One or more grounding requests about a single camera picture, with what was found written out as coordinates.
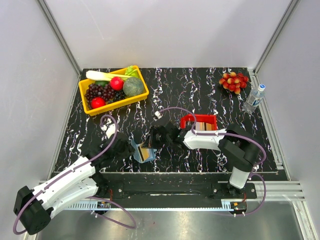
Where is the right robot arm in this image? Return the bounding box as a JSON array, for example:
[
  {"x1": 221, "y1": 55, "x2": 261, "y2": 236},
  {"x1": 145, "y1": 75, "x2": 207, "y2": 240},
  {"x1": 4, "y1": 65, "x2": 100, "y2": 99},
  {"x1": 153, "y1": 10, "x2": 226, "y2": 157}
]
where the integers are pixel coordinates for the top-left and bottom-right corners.
[{"x1": 141, "y1": 121, "x2": 267, "y2": 198}]

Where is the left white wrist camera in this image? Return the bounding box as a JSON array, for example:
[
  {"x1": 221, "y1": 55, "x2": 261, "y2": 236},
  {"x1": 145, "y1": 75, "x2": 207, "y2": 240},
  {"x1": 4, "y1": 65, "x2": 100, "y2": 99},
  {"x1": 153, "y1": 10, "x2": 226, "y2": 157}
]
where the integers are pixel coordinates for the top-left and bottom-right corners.
[{"x1": 101, "y1": 123, "x2": 118, "y2": 139}]

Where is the purple cable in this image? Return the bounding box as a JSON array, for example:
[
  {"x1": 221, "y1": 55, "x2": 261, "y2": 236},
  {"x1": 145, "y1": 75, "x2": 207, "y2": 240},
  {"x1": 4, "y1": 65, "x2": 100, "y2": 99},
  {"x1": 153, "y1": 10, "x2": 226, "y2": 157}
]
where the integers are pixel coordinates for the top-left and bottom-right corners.
[
  {"x1": 158, "y1": 106, "x2": 268, "y2": 217},
  {"x1": 12, "y1": 114, "x2": 137, "y2": 235}
]

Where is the green cantaloupe melon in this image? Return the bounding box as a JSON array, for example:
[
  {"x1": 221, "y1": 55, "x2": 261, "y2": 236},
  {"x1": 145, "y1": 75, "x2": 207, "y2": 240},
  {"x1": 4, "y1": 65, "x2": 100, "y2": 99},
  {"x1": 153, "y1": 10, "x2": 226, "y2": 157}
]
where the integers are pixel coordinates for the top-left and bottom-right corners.
[{"x1": 122, "y1": 77, "x2": 144, "y2": 97}]

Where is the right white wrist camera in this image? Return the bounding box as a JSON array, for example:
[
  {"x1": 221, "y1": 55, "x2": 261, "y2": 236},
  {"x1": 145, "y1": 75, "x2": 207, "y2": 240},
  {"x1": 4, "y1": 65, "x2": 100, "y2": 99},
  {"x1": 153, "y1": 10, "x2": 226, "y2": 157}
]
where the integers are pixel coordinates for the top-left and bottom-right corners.
[{"x1": 154, "y1": 111, "x2": 163, "y2": 120}]

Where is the clear water bottle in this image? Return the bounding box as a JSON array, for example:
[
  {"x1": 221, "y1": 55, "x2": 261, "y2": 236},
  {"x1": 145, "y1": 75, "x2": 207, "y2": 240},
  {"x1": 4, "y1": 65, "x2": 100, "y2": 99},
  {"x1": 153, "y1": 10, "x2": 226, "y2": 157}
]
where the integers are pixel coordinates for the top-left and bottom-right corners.
[{"x1": 242, "y1": 84, "x2": 266, "y2": 115}]

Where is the blue card holder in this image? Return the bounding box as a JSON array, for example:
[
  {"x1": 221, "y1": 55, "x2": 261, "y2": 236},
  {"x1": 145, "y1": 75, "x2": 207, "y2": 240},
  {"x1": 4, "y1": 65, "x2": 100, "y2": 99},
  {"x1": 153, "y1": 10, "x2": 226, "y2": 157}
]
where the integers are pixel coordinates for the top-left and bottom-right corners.
[{"x1": 131, "y1": 140, "x2": 157, "y2": 164}]

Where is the yellow plastic tray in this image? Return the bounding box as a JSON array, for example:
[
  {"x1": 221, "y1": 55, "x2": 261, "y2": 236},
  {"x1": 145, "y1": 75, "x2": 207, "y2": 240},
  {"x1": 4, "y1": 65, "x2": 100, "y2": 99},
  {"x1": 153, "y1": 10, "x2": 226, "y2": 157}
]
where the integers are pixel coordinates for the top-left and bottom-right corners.
[{"x1": 78, "y1": 65, "x2": 149, "y2": 116}]

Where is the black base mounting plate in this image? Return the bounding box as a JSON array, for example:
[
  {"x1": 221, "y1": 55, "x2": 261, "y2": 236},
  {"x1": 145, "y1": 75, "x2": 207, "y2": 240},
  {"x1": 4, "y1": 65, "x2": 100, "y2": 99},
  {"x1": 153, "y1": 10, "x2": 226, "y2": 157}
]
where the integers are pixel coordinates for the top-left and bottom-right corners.
[{"x1": 98, "y1": 172, "x2": 257, "y2": 200}]

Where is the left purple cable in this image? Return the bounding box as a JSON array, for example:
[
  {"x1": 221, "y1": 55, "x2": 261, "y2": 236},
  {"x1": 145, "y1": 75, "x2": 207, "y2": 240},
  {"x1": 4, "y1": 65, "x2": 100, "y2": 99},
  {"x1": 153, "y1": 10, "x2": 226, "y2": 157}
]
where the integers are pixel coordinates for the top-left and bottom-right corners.
[{"x1": 12, "y1": 114, "x2": 137, "y2": 235}]

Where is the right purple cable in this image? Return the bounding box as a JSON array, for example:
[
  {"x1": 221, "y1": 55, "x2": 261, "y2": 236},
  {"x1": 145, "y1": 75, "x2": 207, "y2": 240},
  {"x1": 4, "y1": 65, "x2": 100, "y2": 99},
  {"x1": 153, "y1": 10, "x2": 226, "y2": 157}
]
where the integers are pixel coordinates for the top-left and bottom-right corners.
[{"x1": 158, "y1": 106, "x2": 268, "y2": 217}]

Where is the lychee fruit cluster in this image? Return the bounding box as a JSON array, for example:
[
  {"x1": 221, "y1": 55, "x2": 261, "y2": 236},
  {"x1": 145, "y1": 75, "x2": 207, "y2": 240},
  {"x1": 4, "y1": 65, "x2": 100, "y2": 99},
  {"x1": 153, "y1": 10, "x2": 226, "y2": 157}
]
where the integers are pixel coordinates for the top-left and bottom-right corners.
[{"x1": 218, "y1": 71, "x2": 249, "y2": 95}]

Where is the green lime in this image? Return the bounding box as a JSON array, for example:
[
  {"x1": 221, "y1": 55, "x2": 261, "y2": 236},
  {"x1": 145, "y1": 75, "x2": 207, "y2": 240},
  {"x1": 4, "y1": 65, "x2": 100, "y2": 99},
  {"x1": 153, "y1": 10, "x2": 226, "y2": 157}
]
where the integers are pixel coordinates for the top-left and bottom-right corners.
[{"x1": 95, "y1": 80, "x2": 109, "y2": 87}]

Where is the dark blue grape bunch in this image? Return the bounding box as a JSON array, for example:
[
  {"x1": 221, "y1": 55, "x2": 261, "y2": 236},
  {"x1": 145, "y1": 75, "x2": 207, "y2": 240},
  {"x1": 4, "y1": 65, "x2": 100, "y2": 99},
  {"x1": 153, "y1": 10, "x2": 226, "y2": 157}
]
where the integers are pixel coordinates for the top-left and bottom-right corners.
[{"x1": 113, "y1": 90, "x2": 127, "y2": 102}]

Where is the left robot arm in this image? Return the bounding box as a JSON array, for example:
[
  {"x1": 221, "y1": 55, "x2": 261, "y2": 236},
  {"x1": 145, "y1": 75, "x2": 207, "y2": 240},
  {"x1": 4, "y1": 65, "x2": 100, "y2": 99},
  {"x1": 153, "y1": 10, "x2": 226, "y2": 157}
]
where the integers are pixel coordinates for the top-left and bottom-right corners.
[{"x1": 13, "y1": 138, "x2": 134, "y2": 235}]

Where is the red apple lower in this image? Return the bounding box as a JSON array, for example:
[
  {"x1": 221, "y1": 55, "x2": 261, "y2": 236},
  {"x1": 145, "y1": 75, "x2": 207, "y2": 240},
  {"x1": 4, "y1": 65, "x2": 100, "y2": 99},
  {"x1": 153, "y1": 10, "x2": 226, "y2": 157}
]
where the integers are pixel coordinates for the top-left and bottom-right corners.
[{"x1": 90, "y1": 97, "x2": 106, "y2": 109}]

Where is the purple grape bunch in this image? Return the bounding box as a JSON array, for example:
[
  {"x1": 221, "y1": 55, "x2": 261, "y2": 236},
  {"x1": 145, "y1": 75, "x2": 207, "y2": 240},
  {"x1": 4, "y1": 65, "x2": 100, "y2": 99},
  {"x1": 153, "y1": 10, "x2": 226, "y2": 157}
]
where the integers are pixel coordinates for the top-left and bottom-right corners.
[{"x1": 84, "y1": 83, "x2": 115, "y2": 103}]

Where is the red apple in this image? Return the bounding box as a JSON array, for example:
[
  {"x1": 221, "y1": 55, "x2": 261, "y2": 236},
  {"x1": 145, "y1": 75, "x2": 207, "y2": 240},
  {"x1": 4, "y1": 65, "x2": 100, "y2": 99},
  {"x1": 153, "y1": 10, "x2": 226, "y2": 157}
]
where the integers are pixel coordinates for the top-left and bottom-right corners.
[
  {"x1": 109, "y1": 76, "x2": 125, "y2": 91},
  {"x1": 90, "y1": 97, "x2": 106, "y2": 109}
]

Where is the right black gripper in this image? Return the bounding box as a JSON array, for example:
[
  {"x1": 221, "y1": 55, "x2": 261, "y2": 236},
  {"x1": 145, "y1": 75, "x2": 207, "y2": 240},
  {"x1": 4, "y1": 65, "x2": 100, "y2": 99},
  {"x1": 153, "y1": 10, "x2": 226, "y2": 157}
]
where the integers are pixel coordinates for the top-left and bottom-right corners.
[{"x1": 142, "y1": 126, "x2": 172, "y2": 150}]

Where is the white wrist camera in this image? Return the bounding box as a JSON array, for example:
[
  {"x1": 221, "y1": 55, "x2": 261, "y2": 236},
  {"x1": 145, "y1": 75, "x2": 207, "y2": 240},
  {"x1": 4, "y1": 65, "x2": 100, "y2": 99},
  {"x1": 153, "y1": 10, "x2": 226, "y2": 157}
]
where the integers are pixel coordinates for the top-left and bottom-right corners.
[
  {"x1": 154, "y1": 111, "x2": 163, "y2": 120},
  {"x1": 101, "y1": 123, "x2": 118, "y2": 139}
]

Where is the red apple upper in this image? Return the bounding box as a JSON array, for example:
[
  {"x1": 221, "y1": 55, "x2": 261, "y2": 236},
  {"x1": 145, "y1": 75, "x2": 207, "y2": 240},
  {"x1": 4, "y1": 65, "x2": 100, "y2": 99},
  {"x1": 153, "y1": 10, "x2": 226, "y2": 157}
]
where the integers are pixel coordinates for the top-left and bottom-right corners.
[{"x1": 109, "y1": 76, "x2": 125, "y2": 91}]

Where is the red plastic bin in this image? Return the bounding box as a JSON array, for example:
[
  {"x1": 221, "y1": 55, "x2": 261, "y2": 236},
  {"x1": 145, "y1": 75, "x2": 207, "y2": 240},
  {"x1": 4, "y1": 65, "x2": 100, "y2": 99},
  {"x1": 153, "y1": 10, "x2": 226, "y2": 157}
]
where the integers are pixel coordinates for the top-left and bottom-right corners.
[{"x1": 180, "y1": 114, "x2": 218, "y2": 131}]

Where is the stack of credit cards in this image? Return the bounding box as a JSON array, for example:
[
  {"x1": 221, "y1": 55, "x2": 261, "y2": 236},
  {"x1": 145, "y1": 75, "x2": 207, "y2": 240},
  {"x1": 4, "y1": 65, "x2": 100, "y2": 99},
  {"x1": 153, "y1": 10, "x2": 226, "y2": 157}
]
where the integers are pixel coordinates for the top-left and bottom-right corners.
[{"x1": 195, "y1": 122, "x2": 214, "y2": 131}]

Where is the white green leek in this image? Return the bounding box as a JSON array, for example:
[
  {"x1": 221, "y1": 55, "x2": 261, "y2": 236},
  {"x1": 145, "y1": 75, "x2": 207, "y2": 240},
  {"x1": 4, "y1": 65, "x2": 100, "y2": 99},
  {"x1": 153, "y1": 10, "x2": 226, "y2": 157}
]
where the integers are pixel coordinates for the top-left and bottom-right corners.
[{"x1": 85, "y1": 65, "x2": 140, "y2": 82}]

